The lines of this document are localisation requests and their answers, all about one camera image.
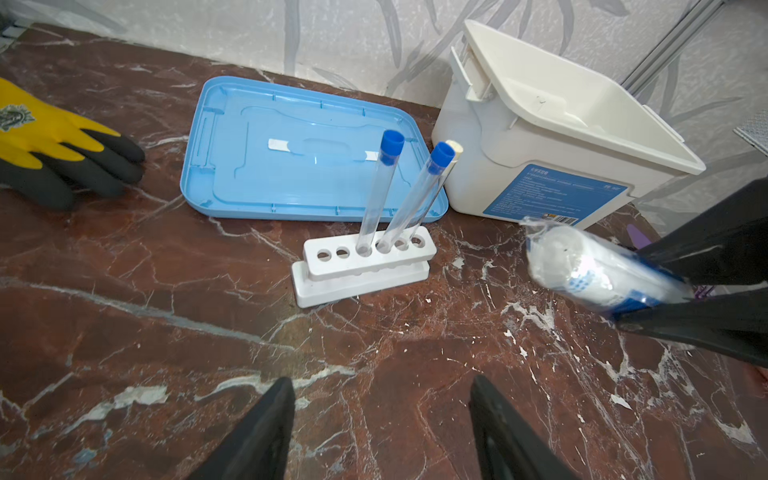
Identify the blue plastic bin lid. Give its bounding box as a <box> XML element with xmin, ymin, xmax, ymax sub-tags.
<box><xmin>180</xmin><ymin>76</ymin><xmax>430</xmax><ymax>222</ymax></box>

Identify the white stoppered test tube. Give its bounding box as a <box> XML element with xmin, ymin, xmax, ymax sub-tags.
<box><xmin>405</xmin><ymin>140</ymin><xmax>464</xmax><ymax>241</ymax></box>

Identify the white plastic storage bin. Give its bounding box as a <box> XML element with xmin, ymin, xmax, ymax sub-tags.
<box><xmin>432</xmin><ymin>20</ymin><xmax>705</xmax><ymax>229</ymax></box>

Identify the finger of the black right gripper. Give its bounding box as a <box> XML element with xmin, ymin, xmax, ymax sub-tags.
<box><xmin>615</xmin><ymin>288</ymin><xmax>767</xmax><ymax>368</ymax></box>
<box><xmin>638</xmin><ymin>177</ymin><xmax>767</xmax><ymax>285</ymax></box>

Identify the yellow black work glove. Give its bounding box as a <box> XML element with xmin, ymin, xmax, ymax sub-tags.
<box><xmin>1</xmin><ymin>79</ymin><xmax>145</xmax><ymax>211</ymax></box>

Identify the white test tube rack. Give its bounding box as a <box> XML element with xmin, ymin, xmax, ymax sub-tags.
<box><xmin>292</xmin><ymin>226</ymin><xmax>437</xmax><ymax>308</ymax></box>

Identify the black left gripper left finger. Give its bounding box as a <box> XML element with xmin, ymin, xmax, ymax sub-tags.
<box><xmin>189</xmin><ymin>377</ymin><xmax>295</xmax><ymax>479</ymax></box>

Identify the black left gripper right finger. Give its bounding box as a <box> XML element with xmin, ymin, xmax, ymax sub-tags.
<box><xmin>469</xmin><ymin>375</ymin><xmax>576</xmax><ymax>480</ymax></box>

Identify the blue capped test tube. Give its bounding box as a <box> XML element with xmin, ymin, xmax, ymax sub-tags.
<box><xmin>376</xmin><ymin>142</ymin><xmax>455</xmax><ymax>254</ymax></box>
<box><xmin>355</xmin><ymin>130</ymin><xmax>405</xmax><ymax>257</ymax></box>

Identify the purple pink plastic scoop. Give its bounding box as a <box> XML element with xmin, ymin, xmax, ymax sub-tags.
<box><xmin>626</xmin><ymin>224</ymin><xmax>653</xmax><ymax>250</ymax></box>

